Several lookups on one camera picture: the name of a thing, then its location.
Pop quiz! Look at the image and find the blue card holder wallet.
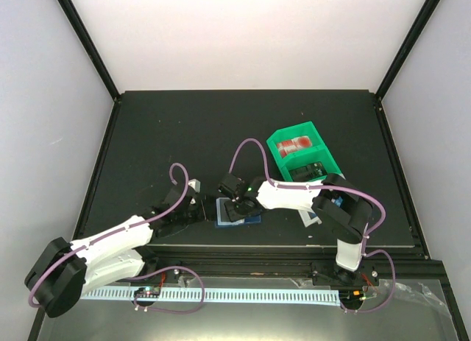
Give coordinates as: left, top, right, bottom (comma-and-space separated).
215, 197, 261, 228

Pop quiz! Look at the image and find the red white card stack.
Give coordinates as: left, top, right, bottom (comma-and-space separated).
276, 136, 312, 158

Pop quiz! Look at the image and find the green bin with red cards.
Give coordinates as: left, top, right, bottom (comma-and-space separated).
266, 122, 331, 176

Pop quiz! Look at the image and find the green bin with black cards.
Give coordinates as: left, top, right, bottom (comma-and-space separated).
280, 146, 343, 182

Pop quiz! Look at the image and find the white bin with blue cards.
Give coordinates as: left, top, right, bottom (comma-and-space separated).
298, 195, 343, 227

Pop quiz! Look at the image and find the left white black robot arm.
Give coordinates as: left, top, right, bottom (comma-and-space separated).
24, 185, 216, 317

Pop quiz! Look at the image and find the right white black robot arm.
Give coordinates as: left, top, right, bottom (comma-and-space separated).
218, 173, 378, 284

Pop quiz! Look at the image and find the black vip card stack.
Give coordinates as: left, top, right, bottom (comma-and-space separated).
289, 161, 327, 182

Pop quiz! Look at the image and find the blue vip card stack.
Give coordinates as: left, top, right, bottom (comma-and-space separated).
311, 196, 344, 220

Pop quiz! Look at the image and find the left small circuit board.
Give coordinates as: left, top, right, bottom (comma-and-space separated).
134, 286, 161, 298

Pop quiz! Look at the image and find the small circuit board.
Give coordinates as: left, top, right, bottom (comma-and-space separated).
339, 286, 377, 301
134, 286, 161, 298

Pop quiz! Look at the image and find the right small circuit board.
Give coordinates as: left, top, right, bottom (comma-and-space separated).
339, 286, 377, 301

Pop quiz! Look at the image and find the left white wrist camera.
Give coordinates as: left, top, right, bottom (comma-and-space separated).
186, 179, 201, 205

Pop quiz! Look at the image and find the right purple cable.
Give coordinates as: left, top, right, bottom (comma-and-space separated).
228, 137, 397, 314

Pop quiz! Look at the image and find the white slotted cable duct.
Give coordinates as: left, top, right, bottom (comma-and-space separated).
81, 286, 341, 306

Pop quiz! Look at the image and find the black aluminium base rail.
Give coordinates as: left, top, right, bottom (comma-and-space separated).
54, 245, 448, 286

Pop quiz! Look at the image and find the left black frame post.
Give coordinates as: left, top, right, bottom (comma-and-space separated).
57, 0, 121, 102

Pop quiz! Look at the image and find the black frame post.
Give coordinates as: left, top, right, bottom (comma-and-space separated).
57, 0, 121, 102
375, 0, 441, 101

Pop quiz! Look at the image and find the right black frame post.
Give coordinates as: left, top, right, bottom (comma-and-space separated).
375, 0, 441, 101

